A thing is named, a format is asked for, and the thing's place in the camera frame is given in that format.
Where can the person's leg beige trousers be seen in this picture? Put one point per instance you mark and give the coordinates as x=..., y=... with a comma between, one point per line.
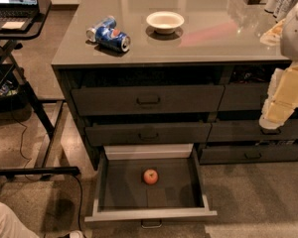
x=11, y=226

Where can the grey counter cabinet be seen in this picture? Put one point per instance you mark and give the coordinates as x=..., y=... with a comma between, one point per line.
x=218, y=44

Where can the open bottom left drawer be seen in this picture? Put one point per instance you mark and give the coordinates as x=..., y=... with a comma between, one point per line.
x=122, y=195

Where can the bottom right drawer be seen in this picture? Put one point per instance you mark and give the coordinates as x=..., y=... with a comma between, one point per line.
x=249, y=154

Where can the top right drawer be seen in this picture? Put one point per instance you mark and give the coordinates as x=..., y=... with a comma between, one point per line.
x=243, y=96

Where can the top left drawer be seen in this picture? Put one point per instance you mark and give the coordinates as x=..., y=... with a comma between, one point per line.
x=92, y=101

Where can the white paper bowl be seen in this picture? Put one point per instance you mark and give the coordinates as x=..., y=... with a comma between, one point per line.
x=165, y=22

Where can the white shoe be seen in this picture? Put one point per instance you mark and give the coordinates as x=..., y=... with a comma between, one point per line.
x=76, y=234

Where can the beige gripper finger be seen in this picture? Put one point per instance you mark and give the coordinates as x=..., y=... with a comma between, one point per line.
x=274, y=115

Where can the red apple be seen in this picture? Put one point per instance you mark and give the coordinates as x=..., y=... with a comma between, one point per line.
x=150, y=176

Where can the blue pepsi can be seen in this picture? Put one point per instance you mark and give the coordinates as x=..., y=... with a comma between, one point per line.
x=113, y=39
x=107, y=22

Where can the middle left drawer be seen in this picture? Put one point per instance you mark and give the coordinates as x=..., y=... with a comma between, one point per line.
x=150, y=133

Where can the black laptop stand desk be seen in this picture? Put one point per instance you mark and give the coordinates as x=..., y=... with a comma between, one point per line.
x=13, y=41

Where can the blue pepsi can front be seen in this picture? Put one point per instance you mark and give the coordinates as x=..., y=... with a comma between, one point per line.
x=113, y=39

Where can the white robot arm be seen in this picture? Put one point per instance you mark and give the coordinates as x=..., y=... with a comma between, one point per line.
x=289, y=38

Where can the yellow sticky note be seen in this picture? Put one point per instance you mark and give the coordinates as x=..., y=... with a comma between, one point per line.
x=13, y=25

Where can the brown snack bag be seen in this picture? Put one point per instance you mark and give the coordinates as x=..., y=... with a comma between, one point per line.
x=273, y=36

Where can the white can front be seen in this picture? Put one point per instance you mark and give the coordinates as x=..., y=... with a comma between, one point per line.
x=285, y=9

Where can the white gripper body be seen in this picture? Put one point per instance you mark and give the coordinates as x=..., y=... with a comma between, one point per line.
x=296, y=34

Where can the middle right drawer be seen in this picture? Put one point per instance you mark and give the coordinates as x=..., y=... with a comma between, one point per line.
x=249, y=130

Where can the blue pepsi can rear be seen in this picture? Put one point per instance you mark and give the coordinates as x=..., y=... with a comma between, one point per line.
x=107, y=22

